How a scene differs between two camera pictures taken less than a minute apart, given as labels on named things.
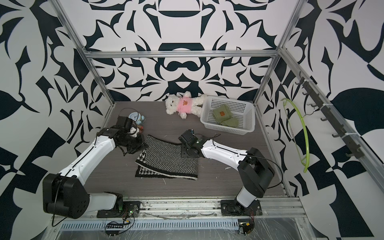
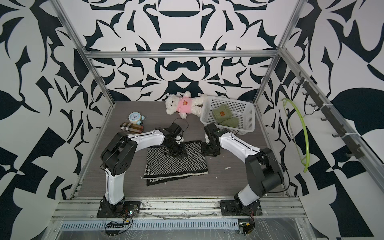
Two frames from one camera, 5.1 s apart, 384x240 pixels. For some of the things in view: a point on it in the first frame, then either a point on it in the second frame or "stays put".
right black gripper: (182, 151) → (205, 151)
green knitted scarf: (233, 121) stays put
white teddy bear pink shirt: (185, 105) stays put
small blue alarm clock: (137, 117) stays put
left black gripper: (142, 146) → (181, 153)
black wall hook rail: (355, 149) stays put
